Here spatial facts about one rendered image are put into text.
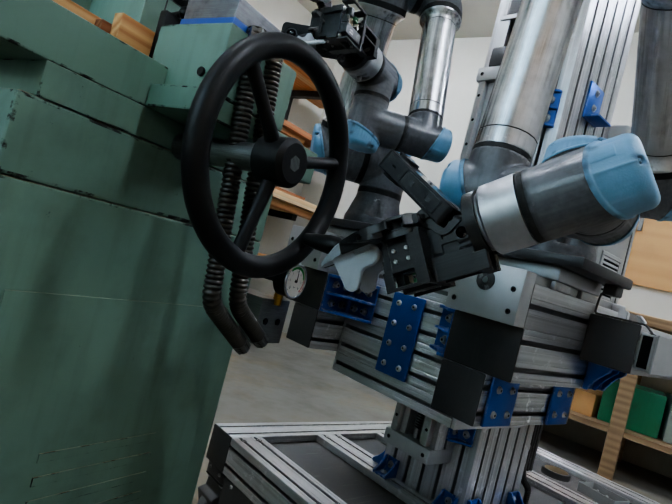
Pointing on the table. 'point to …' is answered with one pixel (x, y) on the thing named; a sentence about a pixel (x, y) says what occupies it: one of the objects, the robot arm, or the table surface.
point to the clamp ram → (163, 24)
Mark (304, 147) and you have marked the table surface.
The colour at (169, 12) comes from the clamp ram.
